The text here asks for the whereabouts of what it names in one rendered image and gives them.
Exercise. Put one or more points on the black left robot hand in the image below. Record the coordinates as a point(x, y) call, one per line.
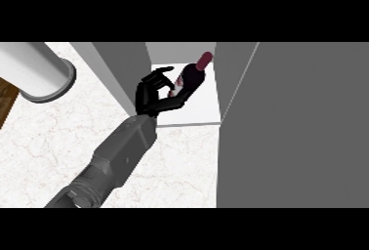
point(147, 97)

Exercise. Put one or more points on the dark wine bottle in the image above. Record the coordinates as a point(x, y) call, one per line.
point(192, 76)

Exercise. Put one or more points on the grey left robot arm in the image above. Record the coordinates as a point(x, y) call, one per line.
point(124, 148)

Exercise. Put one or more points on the grey cabinet with white shelf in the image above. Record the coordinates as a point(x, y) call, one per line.
point(119, 71)

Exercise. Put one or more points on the dark grey cabinet door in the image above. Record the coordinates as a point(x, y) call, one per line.
point(296, 130)

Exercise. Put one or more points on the white cylinder with grey rim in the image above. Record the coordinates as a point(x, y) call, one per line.
point(29, 69)

